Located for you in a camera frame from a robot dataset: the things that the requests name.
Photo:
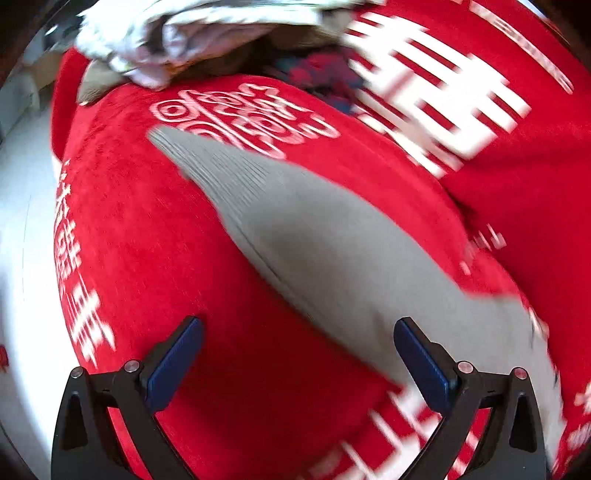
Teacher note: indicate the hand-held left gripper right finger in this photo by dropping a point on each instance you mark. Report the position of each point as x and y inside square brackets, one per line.
[422, 364]

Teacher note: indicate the grey small garment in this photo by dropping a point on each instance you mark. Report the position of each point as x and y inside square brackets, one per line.
[323, 258]

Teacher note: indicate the red blanket with white lettering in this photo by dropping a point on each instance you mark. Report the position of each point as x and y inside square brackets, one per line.
[157, 249]

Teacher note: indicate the white patterned cloth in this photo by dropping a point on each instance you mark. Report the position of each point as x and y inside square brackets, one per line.
[198, 32]

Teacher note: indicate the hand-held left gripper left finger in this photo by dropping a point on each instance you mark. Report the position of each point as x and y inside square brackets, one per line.
[173, 364]

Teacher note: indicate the red folded blanket, large print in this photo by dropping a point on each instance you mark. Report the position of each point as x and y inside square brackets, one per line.
[521, 55]

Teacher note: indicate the dark blue and red cloth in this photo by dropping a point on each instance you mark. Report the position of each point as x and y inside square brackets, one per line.
[325, 71]

